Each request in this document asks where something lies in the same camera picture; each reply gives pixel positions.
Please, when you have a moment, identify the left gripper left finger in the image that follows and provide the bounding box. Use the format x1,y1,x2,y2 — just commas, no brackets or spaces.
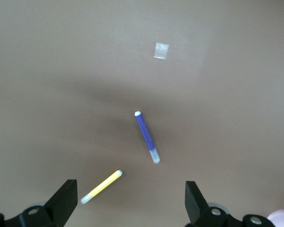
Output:
18,179,78,227

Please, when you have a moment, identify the white tape patch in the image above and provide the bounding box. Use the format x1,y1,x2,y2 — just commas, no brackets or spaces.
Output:
153,42,170,60

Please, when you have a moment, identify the yellow pen with clear cap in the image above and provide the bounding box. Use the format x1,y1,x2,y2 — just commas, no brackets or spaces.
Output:
80,169,123,205

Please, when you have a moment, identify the purple pen with clear cap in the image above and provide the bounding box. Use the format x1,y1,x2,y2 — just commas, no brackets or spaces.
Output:
134,110,160,164

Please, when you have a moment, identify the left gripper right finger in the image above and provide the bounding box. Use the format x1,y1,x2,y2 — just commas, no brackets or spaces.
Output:
185,180,229,227

